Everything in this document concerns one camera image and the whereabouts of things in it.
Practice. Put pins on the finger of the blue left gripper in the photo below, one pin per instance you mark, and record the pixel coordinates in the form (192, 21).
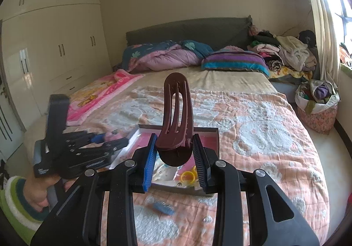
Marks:
(97, 139)

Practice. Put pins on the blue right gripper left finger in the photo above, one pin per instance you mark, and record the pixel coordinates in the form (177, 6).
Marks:
(150, 158)

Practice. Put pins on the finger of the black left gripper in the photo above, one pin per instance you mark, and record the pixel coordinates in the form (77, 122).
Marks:
(115, 145)

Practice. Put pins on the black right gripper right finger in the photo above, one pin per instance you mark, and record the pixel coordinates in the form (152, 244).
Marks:
(202, 164)

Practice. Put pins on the yellow rings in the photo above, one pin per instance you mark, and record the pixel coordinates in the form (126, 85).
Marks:
(188, 175)

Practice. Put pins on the maroon hair clip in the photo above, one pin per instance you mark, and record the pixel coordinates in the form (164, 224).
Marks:
(174, 143)

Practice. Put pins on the blue hair comb clip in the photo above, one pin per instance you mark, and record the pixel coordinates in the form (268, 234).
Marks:
(163, 208)

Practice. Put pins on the green striped sleeve forearm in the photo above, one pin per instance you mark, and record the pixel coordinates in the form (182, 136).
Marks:
(19, 217)

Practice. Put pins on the person's left hand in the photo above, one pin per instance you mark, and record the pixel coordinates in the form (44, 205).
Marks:
(35, 190)

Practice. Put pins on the pink book in tray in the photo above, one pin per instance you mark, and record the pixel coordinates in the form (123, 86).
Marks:
(143, 140)

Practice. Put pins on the shallow cardboard box tray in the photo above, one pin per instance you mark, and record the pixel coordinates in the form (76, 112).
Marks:
(173, 171)

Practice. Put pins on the pink cartoon blanket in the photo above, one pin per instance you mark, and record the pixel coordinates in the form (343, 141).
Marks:
(91, 97)

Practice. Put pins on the beige bed sheet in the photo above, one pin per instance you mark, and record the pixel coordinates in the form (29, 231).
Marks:
(211, 80)

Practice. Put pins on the pink and teal duvet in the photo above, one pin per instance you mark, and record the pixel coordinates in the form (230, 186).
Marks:
(164, 55)

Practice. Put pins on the purple teal striped pillow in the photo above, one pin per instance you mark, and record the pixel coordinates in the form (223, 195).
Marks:
(235, 60)

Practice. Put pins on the cream wardrobe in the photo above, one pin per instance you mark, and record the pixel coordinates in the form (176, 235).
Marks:
(47, 47)

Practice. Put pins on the floral fabric laundry bag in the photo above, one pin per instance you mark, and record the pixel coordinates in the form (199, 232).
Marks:
(317, 105)

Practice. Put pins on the dark green headboard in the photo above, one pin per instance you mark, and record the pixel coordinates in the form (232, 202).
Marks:
(217, 32)

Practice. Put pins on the pile of clothes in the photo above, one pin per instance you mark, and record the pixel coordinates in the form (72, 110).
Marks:
(289, 59)

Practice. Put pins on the cream curtain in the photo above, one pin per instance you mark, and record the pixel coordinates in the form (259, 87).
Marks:
(326, 41)

